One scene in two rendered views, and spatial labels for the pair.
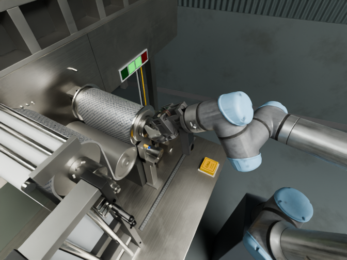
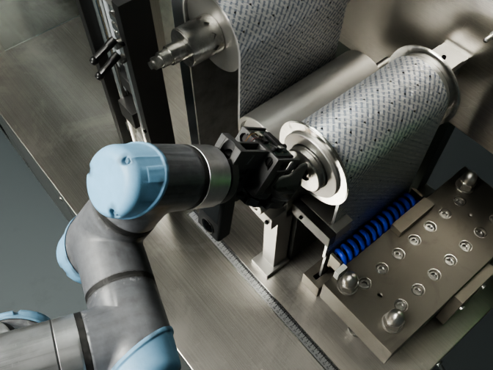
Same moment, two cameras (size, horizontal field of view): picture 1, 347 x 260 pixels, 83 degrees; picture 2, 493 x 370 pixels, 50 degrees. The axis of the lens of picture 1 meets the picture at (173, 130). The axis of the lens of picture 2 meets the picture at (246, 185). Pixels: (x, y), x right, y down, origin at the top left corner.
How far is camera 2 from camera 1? 67 cm
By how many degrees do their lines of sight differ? 60
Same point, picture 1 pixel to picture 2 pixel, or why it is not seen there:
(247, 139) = (85, 213)
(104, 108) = (360, 86)
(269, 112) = (122, 316)
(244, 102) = (111, 173)
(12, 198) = not seen: hidden behind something
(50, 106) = (409, 24)
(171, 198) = (220, 282)
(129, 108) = (339, 121)
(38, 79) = not seen: outside the picture
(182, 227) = (158, 279)
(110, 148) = (280, 109)
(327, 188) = not seen: outside the picture
